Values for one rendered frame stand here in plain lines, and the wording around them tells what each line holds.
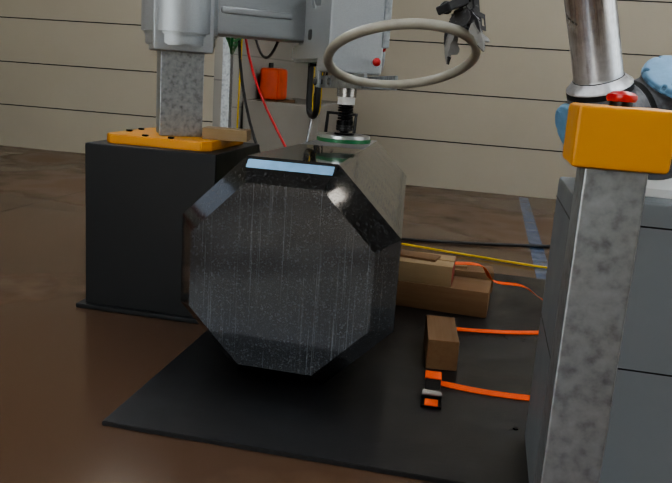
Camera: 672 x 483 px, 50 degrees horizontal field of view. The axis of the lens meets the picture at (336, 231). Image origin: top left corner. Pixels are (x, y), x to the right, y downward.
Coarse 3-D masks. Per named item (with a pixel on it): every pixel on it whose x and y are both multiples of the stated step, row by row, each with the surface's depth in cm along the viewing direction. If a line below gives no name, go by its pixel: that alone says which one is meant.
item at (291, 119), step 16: (256, 112) 568; (272, 112) 565; (288, 112) 563; (304, 112) 560; (320, 112) 562; (256, 128) 571; (272, 128) 568; (288, 128) 565; (304, 128) 563; (320, 128) 568; (272, 144) 570; (288, 144) 568
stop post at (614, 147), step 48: (576, 144) 92; (624, 144) 91; (576, 192) 100; (624, 192) 94; (576, 240) 97; (624, 240) 95; (576, 288) 98; (624, 288) 96; (576, 336) 99; (576, 384) 100; (576, 432) 102; (576, 480) 103
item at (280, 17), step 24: (144, 0) 312; (168, 0) 306; (192, 0) 307; (216, 0) 317; (240, 0) 323; (264, 0) 327; (288, 0) 331; (144, 24) 314; (168, 24) 308; (192, 24) 310; (216, 24) 320; (240, 24) 325; (264, 24) 329; (288, 24) 333
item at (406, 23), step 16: (352, 32) 207; (368, 32) 205; (448, 32) 206; (464, 32) 208; (336, 48) 215; (464, 64) 232; (352, 80) 241; (368, 80) 245; (384, 80) 247; (400, 80) 248; (416, 80) 246; (432, 80) 244
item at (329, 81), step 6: (324, 78) 303; (330, 78) 293; (336, 78) 283; (372, 78) 274; (378, 78) 266; (384, 78) 259; (390, 78) 252; (396, 78) 248; (324, 84) 303; (330, 84) 293; (336, 84) 283; (342, 84) 273; (348, 84) 265
